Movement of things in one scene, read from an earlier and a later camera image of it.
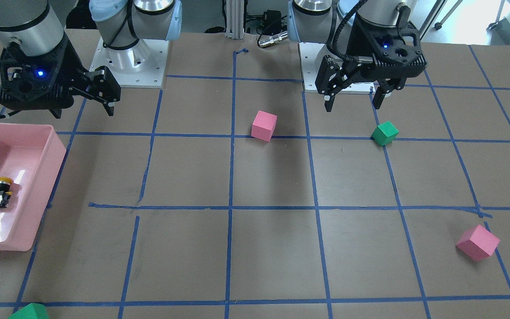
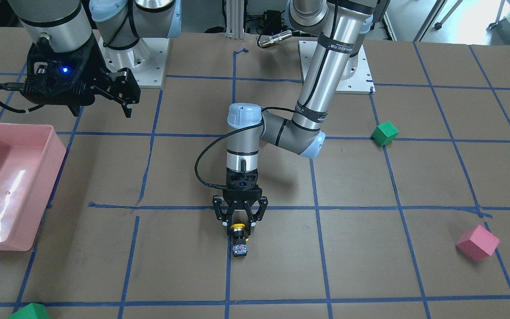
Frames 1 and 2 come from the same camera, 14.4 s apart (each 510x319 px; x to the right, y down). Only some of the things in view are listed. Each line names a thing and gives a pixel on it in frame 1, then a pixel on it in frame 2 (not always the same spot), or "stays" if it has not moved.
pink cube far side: (477, 243) stays
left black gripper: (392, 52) to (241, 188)
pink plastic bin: (30, 154) stays
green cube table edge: (33, 310) stays
